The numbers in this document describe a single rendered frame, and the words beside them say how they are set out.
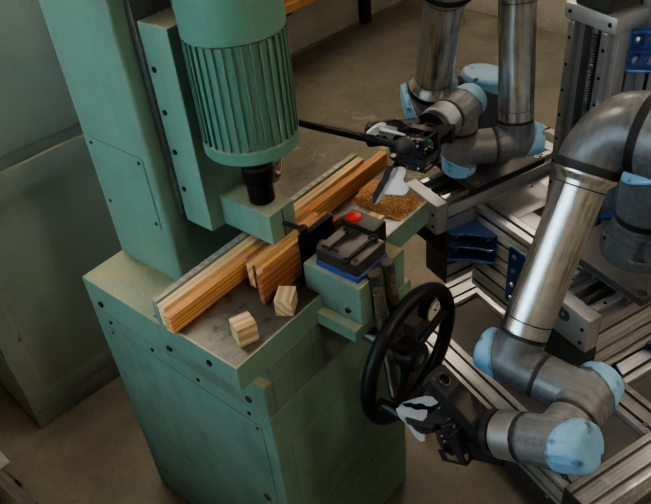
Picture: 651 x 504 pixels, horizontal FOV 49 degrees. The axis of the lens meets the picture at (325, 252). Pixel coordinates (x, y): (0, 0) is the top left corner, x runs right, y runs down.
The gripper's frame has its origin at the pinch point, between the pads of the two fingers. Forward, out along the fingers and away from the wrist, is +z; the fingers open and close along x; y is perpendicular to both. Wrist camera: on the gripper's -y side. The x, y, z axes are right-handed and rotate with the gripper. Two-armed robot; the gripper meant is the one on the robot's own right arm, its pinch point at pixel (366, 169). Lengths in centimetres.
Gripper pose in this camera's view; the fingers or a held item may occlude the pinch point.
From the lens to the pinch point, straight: 135.2
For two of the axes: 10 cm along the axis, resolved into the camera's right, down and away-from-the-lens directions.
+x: 1.2, 8.0, 5.9
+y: 7.7, 3.0, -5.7
